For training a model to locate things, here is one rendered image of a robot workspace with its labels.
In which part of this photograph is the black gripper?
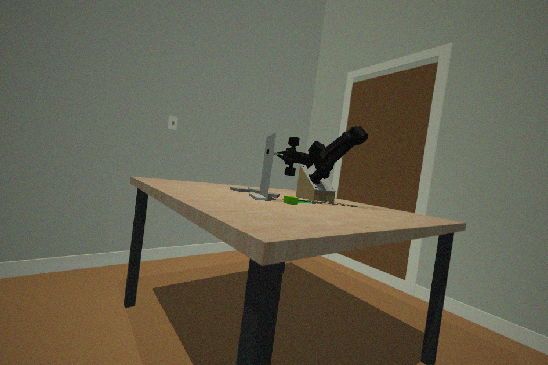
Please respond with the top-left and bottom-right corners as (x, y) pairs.
(277, 137), (307, 176)

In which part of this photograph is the grey panel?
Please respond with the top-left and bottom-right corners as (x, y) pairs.
(249, 133), (276, 201)

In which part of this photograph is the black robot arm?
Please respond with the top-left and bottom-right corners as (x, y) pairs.
(303, 126), (368, 184)

